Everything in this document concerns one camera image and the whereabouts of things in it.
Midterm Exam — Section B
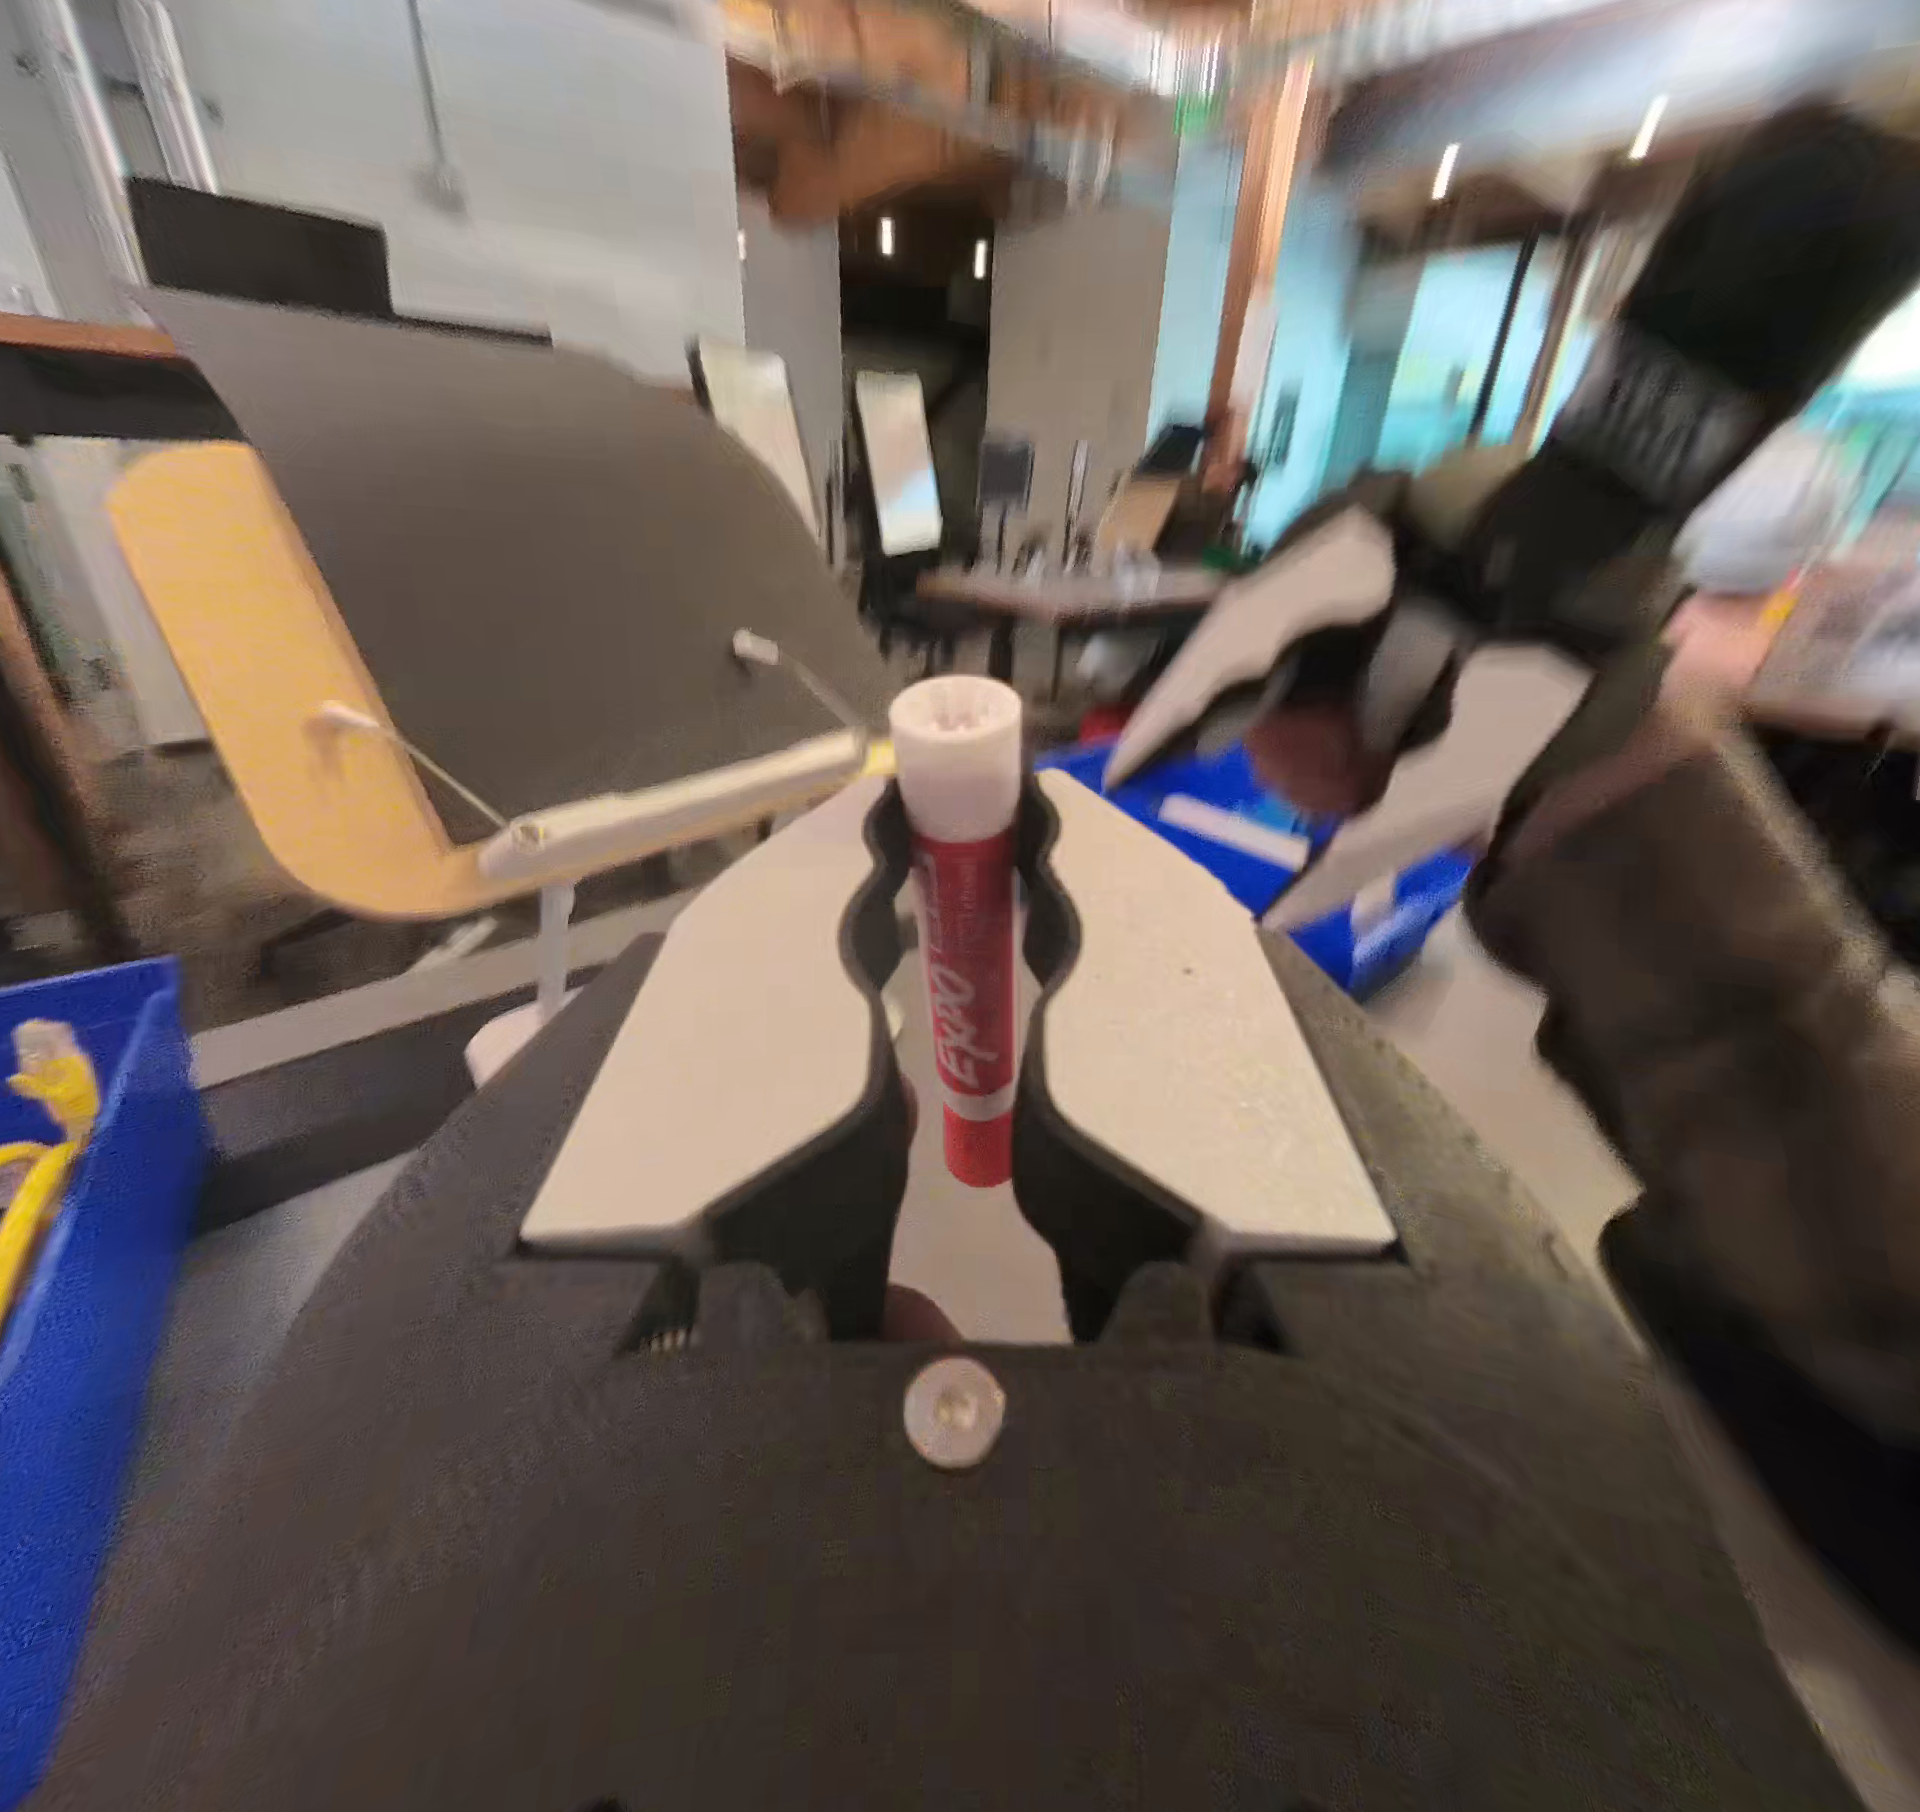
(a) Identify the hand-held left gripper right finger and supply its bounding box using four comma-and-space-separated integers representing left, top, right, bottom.
1009, 771, 1401, 1346

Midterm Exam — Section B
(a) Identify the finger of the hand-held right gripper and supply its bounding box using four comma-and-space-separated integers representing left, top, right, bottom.
1104, 504, 1401, 793
1262, 643, 1597, 930

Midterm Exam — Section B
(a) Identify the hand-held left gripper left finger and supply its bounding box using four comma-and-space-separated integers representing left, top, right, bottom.
521, 774, 917, 1346

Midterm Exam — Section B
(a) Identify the long blue bin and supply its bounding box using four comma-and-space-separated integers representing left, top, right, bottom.
1033, 741, 1481, 1006

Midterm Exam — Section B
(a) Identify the red and white marker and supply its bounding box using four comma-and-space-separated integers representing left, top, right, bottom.
885, 672, 1028, 1189

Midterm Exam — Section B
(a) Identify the person's right forearm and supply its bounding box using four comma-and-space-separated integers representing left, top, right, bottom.
1461, 595, 1920, 1649

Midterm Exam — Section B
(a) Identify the background table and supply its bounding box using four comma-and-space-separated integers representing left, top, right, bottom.
917, 560, 1234, 705

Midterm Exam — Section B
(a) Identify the white divider strip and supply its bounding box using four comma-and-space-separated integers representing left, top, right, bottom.
1161, 793, 1309, 870

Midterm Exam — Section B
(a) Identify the white board panel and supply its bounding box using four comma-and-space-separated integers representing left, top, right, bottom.
691, 338, 826, 540
856, 366, 950, 561

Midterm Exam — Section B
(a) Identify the grey and tan chair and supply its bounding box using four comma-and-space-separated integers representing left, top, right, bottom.
103, 282, 903, 930

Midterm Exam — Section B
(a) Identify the deep blue bin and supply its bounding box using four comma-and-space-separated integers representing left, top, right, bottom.
0, 957, 205, 1767

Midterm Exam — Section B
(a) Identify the black monitor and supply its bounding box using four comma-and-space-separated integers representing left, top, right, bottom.
130, 176, 395, 324

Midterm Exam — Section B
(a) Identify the wooden desk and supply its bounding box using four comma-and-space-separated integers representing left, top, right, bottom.
0, 312, 249, 440

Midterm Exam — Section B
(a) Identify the yellow cable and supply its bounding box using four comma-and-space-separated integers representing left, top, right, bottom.
0, 1016, 103, 1322

